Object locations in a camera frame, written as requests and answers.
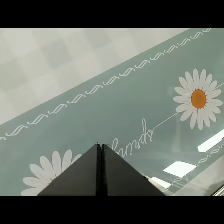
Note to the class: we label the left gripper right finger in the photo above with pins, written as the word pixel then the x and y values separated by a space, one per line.
pixel 123 176

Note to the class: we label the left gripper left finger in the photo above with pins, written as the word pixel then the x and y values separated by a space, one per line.
pixel 80 176

